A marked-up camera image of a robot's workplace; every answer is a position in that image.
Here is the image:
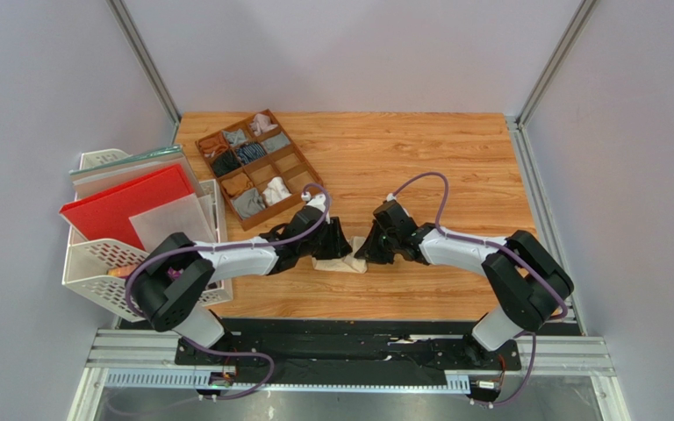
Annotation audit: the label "beige boxer shorts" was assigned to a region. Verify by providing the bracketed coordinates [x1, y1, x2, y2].
[312, 236, 368, 274]

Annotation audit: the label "white underwear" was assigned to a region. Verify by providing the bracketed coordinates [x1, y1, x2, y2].
[262, 176, 291, 206]

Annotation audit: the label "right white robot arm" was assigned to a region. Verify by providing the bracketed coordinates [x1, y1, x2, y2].
[355, 200, 574, 352]

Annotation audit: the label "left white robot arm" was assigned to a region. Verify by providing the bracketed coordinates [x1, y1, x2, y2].
[125, 205, 353, 348]

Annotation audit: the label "grey rolled cloth lower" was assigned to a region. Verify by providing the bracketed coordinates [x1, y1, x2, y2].
[233, 188, 266, 219]

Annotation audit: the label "grey rolled cloth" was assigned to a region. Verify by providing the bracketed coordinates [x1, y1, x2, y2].
[222, 129, 249, 147]
[233, 188, 266, 219]
[262, 132, 290, 153]

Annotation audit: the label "brown compartment organizer box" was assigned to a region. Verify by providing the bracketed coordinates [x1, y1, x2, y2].
[195, 109, 323, 231]

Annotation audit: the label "orange rolled cloth lower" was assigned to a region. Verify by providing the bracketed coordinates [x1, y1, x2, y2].
[220, 173, 255, 198]

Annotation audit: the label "orange rolled cloth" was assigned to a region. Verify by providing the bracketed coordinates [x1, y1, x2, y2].
[220, 173, 255, 198]
[197, 133, 230, 158]

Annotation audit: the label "grey rolled cloth right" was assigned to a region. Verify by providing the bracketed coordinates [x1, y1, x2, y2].
[262, 132, 290, 153]

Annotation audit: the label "striped blue rolled cloth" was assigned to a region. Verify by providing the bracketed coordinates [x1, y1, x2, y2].
[235, 142, 267, 166]

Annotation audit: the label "black rolled cloth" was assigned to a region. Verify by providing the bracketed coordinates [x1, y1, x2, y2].
[211, 150, 241, 177]

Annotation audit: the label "pink rolled cloth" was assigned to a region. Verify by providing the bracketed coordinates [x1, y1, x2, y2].
[248, 113, 278, 136]

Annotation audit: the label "translucent white folder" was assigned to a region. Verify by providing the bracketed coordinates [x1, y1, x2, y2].
[129, 194, 218, 252]

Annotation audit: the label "grey rolled cloth top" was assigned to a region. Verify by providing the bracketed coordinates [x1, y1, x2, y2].
[222, 129, 249, 147]

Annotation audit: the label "orange rolled cloth top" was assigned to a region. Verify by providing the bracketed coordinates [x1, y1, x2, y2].
[197, 133, 230, 158]

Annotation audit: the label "purple book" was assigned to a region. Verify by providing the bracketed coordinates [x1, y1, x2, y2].
[106, 265, 138, 279]

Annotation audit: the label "red folder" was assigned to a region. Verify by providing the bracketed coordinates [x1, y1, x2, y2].
[60, 164, 195, 249]

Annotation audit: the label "white file rack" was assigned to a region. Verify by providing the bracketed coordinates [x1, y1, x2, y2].
[61, 148, 233, 323]

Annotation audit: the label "grey folder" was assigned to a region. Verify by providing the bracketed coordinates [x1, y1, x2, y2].
[69, 145, 204, 198]

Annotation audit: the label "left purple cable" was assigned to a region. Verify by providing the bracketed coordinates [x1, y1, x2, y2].
[124, 182, 333, 319]

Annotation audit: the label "purple cable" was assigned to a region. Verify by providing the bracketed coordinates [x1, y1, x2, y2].
[124, 182, 333, 319]
[386, 171, 570, 322]

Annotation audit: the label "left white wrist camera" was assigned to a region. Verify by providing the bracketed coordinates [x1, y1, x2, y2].
[303, 193, 332, 222]

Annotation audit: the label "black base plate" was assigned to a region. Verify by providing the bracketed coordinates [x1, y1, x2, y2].
[175, 318, 525, 386]

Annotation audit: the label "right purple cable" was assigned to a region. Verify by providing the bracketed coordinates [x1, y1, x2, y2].
[386, 171, 570, 322]

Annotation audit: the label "white slotted cable duct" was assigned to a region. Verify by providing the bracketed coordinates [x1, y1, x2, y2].
[103, 366, 471, 395]

